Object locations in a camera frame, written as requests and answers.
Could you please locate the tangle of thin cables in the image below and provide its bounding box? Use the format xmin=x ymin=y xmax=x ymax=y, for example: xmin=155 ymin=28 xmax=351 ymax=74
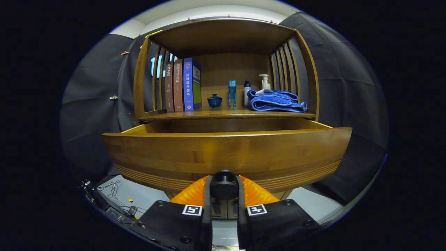
xmin=97 ymin=180 xmax=147 ymax=218

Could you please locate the wooden drawer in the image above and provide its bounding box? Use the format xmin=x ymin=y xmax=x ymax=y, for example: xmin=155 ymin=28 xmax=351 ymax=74
xmin=102 ymin=118 xmax=353 ymax=194

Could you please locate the dark brown book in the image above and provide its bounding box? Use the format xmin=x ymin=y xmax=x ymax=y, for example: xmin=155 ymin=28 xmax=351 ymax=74
xmin=164 ymin=62 xmax=175 ymax=113

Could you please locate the black electronic device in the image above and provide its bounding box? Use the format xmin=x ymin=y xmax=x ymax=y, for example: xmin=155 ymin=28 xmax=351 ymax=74
xmin=82 ymin=180 xmax=140 ymax=225

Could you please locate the wooden cabinet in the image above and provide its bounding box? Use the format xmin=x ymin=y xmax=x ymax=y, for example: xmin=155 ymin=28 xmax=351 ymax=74
xmin=133 ymin=18 xmax=320 ymax=220

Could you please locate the blue book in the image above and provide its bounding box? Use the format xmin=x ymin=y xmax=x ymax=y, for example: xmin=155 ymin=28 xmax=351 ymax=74
xmin=183 ymin=58 xmax=202 ymax=111

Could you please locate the reddish brown book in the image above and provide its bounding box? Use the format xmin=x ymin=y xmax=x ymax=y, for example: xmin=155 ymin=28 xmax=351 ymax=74
xmin=173 ymin=59 xmax=184 ymax=112

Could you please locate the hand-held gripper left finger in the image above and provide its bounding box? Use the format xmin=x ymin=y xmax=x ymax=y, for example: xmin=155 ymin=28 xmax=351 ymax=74
xmin=131 ymin=175 xmax=214 ymax=251

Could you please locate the wooden countertop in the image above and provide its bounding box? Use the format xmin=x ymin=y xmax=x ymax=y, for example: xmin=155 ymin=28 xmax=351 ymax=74
xmin=139 ymin=106 xmax=316 ymax=123

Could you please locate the blue lidded tea cup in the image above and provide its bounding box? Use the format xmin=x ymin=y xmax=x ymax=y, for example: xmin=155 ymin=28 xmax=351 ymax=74
xmin=207 ymin=93 xmax=223 ymax=108

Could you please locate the blue folded towel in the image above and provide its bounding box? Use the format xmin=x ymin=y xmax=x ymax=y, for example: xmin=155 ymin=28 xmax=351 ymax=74
xmin=247 ymin=89 xmax=308 ymax=113

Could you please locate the clear blue bottle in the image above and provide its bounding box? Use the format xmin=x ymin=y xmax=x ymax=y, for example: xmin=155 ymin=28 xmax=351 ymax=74
xmin=228 ymin=80 xmax=237 ymax=108

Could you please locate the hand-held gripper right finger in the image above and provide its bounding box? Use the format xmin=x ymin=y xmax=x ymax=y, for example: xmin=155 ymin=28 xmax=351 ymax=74
xmin=236 ymin=175 xmax=323 ymax=251

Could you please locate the black drawer knob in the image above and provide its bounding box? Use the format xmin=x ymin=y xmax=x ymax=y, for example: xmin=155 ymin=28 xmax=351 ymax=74
xmin=210 ymin=170 xmax=239 ymax=201

